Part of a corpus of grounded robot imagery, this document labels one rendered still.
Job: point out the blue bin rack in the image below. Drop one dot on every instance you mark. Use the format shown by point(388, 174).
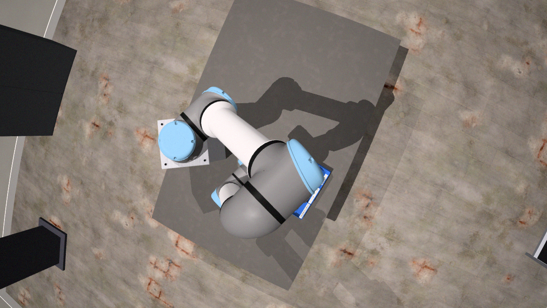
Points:
point(305, 206)

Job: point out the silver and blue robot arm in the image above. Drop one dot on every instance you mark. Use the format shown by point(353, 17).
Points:
point(277, 176)

